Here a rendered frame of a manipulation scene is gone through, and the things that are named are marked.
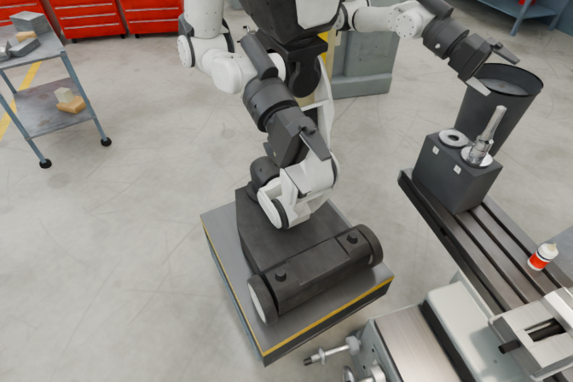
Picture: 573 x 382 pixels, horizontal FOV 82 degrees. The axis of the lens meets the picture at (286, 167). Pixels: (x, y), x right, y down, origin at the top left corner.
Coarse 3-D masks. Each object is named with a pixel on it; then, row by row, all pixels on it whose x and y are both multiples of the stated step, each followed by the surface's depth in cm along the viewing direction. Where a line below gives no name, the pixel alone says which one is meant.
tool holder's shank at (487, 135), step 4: (496, 108) 92; (500, 108) 91; (504, 108) 91; (496, 112) 92; (500, 112) 91; (504, 112) 91; (492, 116) 94; (496, 116) 93; (500, 116) 92; (492, 120) 94; (496, 120) 93; (500, 120) 93; (488, 124) 96; (492, 124) 95; (496, 124) 94; (488, 128) 96; (492, 128) 95; (484, 132) 97; (488, 132) 96; (492, 132) 96; (484, 136) 98; (488, 136) 97; (492, 136) 97; (484, 140) 98; (488, 140) 98
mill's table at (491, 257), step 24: (408, 168) 129; (408, 192) 127; (432, 216) 117; (456, 216) 112; (480, 216) 112; (504, 216) 112; (456, 240) 106; (480, 240) 105; (504, 240) 105; (528, 240) 105; (480, 264) 99; (504, 264) 99; (528, 264) 99; (552, 264) 99; (480, 288) 99; (504, 288) 93; (528, 288) 93; (552, 288) 93; (504, 312) 93
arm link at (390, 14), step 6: (414, 0) 91; (396, 6) 92; (402, 6) 92; (408, 6) 92; (414, 6) 91; (384, 12) 93; (390, 12) 92; (396, 12) 93; (402, 12) 94; (384, 18) 93; (390, 18) 92; (384, 24) 94; (390, 24) 93; (390, 30) 95
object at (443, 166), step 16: (432, 144) 112; (448, 144) 108; (464, 144) 108; (432, 160) 114; (448, 160) 107; (464, 160) 103; (416, 176) 124; (432, 176) 116; (448, 176) 109; (464, 176) 103; (480, 176) 100; (496, 176) 105; (432, 192) 118; (448, 192) 111; (464, 192) 105; (480, 192) 108; (448, 208) 113; (464, 208) 112
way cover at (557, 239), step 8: (568, 232) 108; (552, 240) 110; (560, 240) 109; (568, 240) 108; (560, 248) 108; (568, 248) 107; (560, 256) 107; (568, 256) 106; (560, 264) 105; (568, 264) 105; (568, 272) 103
